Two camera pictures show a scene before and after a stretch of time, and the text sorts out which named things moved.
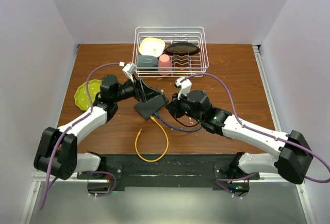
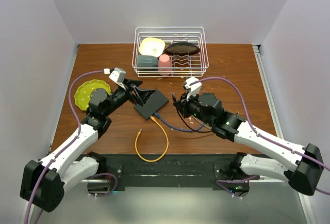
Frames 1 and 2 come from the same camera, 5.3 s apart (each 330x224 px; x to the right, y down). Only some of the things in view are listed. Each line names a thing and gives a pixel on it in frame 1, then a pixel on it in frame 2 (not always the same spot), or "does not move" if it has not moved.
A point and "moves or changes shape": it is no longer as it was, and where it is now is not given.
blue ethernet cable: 162,121 does not move
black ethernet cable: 183,125 moves or changes shape
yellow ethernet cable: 154,120 does not move
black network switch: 149,108 does not move
